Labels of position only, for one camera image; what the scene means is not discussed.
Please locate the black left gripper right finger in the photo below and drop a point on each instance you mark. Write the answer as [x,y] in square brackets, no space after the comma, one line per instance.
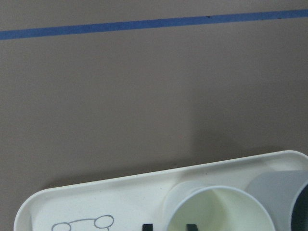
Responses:
[191,227]

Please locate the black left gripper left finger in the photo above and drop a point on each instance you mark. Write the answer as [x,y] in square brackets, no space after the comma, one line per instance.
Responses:
[147,227]

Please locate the pale cream plastic cup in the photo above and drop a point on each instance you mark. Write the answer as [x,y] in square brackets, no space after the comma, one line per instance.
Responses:
[213,208]

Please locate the grey plastic cup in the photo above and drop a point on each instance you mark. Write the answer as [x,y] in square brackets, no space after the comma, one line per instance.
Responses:
[284,194]

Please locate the cream tray with bunny print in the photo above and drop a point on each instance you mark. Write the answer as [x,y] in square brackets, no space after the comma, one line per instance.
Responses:
[127,203]

